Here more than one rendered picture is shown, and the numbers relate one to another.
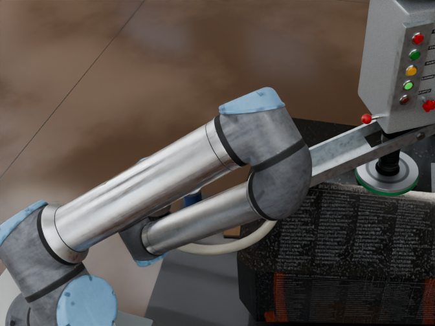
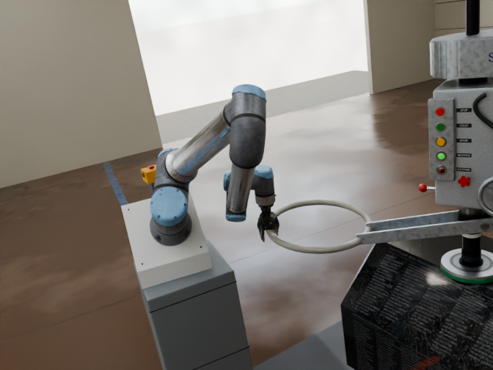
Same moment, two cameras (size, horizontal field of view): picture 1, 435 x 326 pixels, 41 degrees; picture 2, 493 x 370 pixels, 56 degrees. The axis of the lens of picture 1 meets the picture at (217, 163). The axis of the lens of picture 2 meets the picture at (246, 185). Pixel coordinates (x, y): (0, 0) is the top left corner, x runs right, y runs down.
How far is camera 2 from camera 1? 1.33 m
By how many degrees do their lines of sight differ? 47
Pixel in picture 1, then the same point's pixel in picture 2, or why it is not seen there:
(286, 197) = (234, 144)
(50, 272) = (163, 178)
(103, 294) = (178, 201)
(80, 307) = (163, 198)
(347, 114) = not seen: outside the picture
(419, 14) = (442, 92)
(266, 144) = (234, 110)
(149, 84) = not seen: hidden behind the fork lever
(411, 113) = (455, 189)
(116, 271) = (311, 310)
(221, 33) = not seen: outside the picture
